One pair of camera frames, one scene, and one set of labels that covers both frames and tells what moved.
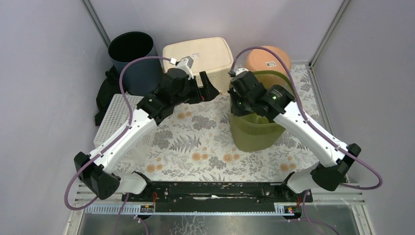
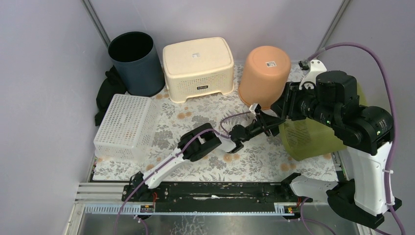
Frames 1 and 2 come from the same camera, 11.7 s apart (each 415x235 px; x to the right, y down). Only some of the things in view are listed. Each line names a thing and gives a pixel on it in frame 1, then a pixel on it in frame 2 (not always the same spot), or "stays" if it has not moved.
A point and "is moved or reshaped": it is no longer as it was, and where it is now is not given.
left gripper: [197, 90] → [265, 127]
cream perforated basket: [213, 56] stays
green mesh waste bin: [255, 133] is moved or reshaped
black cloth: [110, 89] stays
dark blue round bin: [143, 78] stays
